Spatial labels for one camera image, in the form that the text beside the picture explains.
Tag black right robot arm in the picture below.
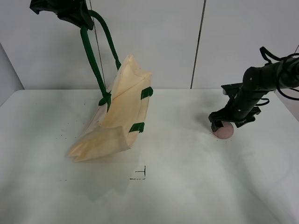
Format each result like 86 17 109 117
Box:
208 53 299 132

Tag white linen bag green handles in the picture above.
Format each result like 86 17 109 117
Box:
67 10 153 162

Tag pink peach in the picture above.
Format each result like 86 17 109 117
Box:
213 122 234 140

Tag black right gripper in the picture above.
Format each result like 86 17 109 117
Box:
208 83 261 132

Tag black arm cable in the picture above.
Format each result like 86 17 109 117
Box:
259 46 299 101

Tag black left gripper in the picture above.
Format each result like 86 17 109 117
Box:
29 0 93 30

